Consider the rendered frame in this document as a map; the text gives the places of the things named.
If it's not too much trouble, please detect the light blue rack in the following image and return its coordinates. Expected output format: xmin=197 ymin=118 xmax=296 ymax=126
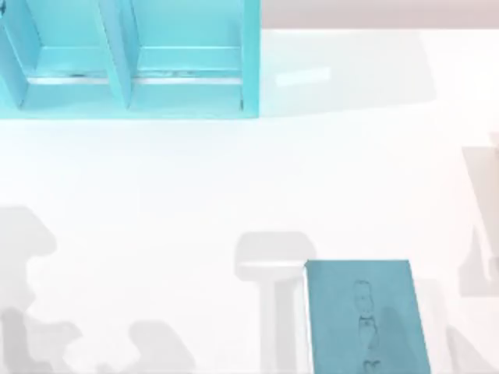
xmin=0 ymin=0 xmax=262 ymax=120

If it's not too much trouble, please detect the teal book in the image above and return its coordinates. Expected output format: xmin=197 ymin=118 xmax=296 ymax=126
xmin=303 ymin=259 xmax=432 ymax=374

